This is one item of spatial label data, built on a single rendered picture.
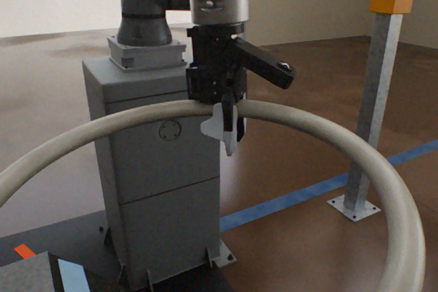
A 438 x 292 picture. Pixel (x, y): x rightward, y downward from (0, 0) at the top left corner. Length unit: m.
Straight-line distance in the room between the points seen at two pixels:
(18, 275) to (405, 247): 0.43
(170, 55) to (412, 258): 1.02
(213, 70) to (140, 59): 0.66
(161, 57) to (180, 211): 0.57
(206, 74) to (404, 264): 0.37
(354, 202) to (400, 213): 1.59
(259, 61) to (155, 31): 0.70
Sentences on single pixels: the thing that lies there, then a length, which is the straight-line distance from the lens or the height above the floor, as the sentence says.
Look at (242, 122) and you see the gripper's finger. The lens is 0.61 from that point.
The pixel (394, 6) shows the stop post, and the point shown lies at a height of 1.03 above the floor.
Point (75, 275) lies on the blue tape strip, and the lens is 0.52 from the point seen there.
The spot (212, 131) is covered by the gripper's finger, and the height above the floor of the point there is 0.90.
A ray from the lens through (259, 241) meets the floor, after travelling 1.71.
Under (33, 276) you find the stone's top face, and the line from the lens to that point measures 0.51.
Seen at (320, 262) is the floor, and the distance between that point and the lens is 1.66.
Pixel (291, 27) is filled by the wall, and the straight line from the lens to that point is 6.62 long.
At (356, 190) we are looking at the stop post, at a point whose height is 0.14.
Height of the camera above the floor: 1.14
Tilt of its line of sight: 24 degrees down
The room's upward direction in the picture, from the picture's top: straight up
